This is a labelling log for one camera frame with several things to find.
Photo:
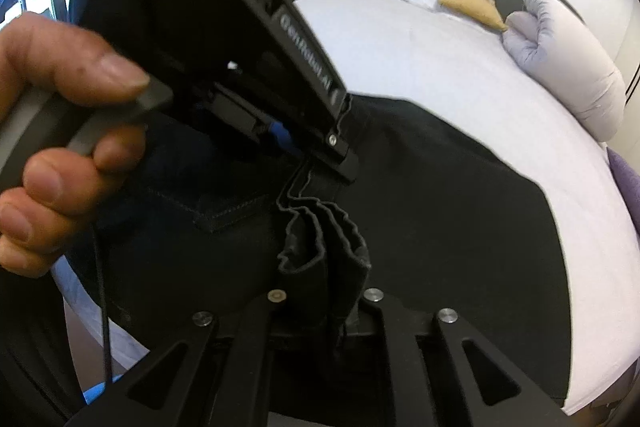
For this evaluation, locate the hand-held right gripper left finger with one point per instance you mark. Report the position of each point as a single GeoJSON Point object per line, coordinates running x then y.
{"type": "Point", "coordinates": [260, 322]}

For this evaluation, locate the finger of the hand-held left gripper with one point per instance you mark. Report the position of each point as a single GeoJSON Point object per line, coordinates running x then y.
{"type": "Point", "coordinates": [340, 157]}
{"type": "Point", "coordinates": [282, 137]}

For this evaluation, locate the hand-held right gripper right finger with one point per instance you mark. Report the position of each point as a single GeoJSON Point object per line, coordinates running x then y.
{"type": "Point", "coordinates": [385, 322]}

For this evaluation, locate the black pants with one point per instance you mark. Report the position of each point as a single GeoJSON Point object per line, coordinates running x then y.
{"type": "Point", "coordinates": [450, 232]}

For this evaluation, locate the person's left hand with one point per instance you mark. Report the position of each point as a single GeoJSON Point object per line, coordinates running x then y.
{"type": "Point", "coordinates": [40, 52]}

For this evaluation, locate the bed with white sheet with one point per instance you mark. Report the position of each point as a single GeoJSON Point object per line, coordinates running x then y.
{"type": "Point", "coordinates": [400, 57]}

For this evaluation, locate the yellow pillow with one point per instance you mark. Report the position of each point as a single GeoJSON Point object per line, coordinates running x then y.
{"type": "Point", "coordinates": [467, 4]}

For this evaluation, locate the rolled white duvet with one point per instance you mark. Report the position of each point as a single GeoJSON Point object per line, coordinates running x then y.
{"type": "Point", "coordinates": [565, 67]}

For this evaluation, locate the purple cushion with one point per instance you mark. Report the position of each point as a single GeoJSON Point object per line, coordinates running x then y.
{"type": "Point", "coordinates": [625, 177]}

